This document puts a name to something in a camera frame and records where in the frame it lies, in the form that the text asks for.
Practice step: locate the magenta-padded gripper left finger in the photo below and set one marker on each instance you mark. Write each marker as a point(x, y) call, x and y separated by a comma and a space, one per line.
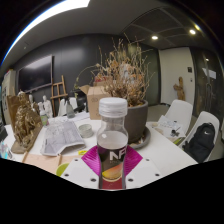
point(80, 171)

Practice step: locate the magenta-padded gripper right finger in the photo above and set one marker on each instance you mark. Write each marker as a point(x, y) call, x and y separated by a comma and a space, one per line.
point(143, 171)

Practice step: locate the clear dark-labelled drink bottle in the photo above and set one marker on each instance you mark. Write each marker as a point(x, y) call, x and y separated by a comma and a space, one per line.
point(111, 140)

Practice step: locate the small yellow tag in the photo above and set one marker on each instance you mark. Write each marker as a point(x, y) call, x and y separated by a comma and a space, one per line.
point(82, 152)

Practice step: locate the grey plant saucer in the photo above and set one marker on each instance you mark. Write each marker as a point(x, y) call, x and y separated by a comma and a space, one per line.
point(144, 140)

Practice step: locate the tan flat mat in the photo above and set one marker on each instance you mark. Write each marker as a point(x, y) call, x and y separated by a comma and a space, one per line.
point(43, 161)

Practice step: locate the grey printed newspaper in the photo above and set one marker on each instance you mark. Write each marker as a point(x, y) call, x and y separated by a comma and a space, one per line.
point(61, 138)

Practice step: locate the small white cup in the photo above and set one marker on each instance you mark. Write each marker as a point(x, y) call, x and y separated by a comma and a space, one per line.
point(85, 131)

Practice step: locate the dried plant in grey pot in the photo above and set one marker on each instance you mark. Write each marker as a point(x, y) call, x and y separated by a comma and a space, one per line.
point(136, 123)

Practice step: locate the white papers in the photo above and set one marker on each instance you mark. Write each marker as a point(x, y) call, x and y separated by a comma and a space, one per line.
point(166, 125)

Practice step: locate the grey spray bottle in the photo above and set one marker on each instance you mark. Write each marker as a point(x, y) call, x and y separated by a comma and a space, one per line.
point(70, 111)

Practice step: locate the green-labelled spray bottle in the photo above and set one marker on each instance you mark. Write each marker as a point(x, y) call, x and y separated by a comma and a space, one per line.
point(44, 119)

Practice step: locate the black backpack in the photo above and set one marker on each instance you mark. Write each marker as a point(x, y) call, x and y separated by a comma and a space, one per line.
point(200, 141)

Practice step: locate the brown cardboard box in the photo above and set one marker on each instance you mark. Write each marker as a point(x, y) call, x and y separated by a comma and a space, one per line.
point(95, 103)

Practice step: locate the white chair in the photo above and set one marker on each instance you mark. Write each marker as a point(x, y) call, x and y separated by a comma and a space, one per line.
point(181, 111)
point(72, 101)
point(210, 118)

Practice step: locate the golden-brown relief sculpture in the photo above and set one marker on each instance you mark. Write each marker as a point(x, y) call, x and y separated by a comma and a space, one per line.
point(26, 123)

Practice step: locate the white plaster bust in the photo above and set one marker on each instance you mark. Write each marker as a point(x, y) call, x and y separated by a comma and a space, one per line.
point(47, 106)

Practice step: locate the wooden easel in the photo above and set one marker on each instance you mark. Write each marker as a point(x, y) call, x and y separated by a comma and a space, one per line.
point(58, 96)

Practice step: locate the colourful printed book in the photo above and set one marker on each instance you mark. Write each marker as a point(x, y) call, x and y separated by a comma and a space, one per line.
point(4, 151)

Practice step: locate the wooden figure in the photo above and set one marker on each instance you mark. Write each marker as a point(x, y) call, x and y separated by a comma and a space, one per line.
point(179, 89)

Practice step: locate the round ceiling light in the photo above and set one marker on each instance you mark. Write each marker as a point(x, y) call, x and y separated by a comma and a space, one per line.
point(192, 31)
point(154, 37)

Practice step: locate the black wall screen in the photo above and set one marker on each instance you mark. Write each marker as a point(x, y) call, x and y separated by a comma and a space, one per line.
point(35, 73)

